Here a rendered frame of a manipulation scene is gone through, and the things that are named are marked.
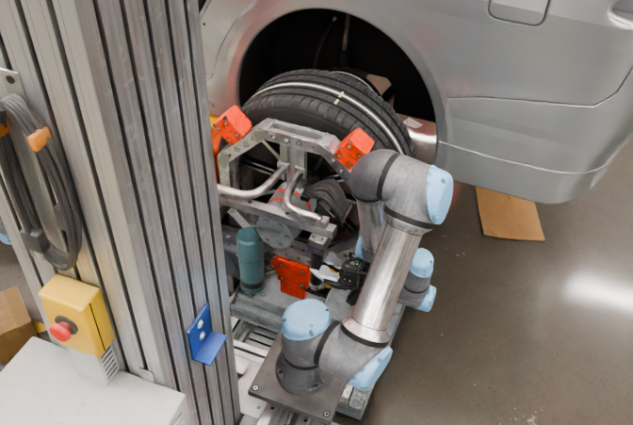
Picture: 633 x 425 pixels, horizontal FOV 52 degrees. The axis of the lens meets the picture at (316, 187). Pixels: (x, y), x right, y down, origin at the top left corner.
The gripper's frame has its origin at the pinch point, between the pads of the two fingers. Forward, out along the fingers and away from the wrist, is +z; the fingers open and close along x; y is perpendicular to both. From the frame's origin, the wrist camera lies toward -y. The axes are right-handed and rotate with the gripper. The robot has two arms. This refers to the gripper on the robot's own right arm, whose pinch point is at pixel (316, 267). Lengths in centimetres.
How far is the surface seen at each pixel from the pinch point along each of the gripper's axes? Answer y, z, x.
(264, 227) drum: 3.0, 20.2, -6.0
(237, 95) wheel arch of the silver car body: 4, 62, -67
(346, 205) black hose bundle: 15.8, -3.8, -12.4
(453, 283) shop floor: -83, -34, -86
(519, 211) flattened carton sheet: -82, -54, -147
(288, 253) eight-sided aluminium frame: -21.8, 18.7, -20.5
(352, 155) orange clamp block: 28.1, -2.1, -20.5
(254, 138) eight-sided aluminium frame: 23.8, 30.4, -21.5
